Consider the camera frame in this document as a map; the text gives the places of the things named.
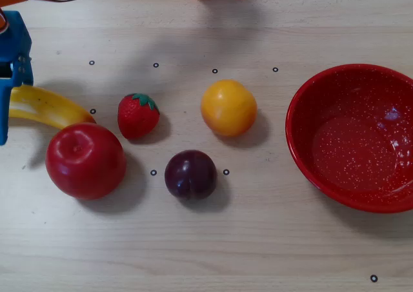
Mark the dark purple toy plum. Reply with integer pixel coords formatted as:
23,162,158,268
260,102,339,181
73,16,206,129
164,149,217,201

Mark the red white black servo wire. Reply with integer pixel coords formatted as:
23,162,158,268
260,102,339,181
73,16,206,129
0,0,112,35

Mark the yellow toy banana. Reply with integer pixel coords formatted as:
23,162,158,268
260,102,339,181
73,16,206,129
8,84,97,131

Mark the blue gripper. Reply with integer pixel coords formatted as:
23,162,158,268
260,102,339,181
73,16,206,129
0,10,34,146

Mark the red toy apple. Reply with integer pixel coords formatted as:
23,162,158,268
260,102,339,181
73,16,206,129
45,122,127,200

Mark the red toy strawberry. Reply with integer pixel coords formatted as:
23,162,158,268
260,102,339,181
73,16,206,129
117,93,161,141

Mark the red speckled enamel bowl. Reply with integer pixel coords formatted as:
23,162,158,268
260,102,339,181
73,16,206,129
285,63,413,214

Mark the toy orange fruit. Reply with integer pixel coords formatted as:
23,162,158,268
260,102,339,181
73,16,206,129
200,79,258,137

